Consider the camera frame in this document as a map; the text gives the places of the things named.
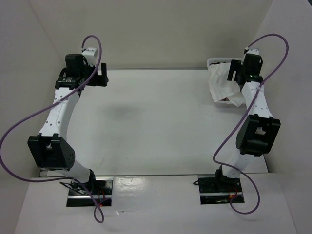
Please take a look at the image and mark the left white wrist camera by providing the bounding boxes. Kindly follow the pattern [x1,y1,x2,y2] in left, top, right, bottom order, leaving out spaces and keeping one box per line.
[81,47,98,67]

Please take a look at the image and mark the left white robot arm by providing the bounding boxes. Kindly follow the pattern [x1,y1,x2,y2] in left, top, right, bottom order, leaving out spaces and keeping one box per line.
[27,47,108,195]

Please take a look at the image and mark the white pleated skirt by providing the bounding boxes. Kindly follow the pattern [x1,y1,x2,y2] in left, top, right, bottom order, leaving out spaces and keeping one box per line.
[208,62,247,107]

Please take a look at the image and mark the white plastic laundry basket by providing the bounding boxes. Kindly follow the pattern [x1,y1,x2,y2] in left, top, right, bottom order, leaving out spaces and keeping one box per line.
[206,56,244,107]

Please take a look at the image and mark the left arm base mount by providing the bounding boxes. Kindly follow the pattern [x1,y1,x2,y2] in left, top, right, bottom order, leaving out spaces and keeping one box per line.
[60,176,113,207]

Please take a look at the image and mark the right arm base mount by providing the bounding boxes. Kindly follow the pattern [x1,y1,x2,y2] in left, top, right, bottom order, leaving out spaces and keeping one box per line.
[193,175,245,205]

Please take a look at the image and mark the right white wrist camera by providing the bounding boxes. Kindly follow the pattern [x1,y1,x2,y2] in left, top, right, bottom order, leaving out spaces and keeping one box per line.
[244,47,259,55]

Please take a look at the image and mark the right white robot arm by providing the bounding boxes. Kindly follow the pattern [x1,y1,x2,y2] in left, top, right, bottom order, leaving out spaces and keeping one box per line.
[213,49,281,192]

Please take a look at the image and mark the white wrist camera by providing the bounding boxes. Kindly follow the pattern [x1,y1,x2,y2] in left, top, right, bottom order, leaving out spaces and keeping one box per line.
[81,47,98,67]
[244,47,259,55]

